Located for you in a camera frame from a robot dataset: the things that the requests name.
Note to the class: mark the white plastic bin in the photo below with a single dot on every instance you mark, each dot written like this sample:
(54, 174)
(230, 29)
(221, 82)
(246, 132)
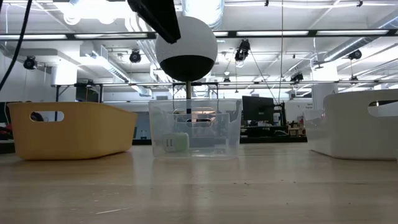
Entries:
(348, 130)

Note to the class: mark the white globe lamp black base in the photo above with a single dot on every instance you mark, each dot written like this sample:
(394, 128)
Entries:
(192, 46)

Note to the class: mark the dark cluttered background desk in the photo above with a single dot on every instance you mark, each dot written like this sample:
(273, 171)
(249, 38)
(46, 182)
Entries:
(264, 132)

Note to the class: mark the clear plastic bin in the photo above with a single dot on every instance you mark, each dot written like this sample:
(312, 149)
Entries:
(217, 137)

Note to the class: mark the green charger cube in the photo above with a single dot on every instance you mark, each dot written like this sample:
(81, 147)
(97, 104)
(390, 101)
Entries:
(176, 142)

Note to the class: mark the white rectangular vent duct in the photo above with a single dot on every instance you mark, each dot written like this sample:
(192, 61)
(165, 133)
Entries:
(102, 60)

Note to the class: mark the black computer monitor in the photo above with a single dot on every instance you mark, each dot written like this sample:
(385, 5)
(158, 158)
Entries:
(258, 109)

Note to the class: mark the black hanging spotlight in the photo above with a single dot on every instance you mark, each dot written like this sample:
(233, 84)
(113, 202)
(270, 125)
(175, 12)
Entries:
(135, 57)
(242, 49)
(30, 63)
(355, 54)
(297, 77)

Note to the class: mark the black ceiling light rail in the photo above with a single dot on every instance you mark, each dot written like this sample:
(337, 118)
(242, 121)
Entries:
(71, 36)

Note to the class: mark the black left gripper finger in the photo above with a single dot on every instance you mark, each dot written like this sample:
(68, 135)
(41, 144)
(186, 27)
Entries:
(158, 18)

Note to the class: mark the black legged background table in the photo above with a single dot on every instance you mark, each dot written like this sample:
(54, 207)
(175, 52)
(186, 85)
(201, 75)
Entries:
(57, 93)

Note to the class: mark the yellow plastic bin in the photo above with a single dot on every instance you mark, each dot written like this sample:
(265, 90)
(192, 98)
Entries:
(71, 137)

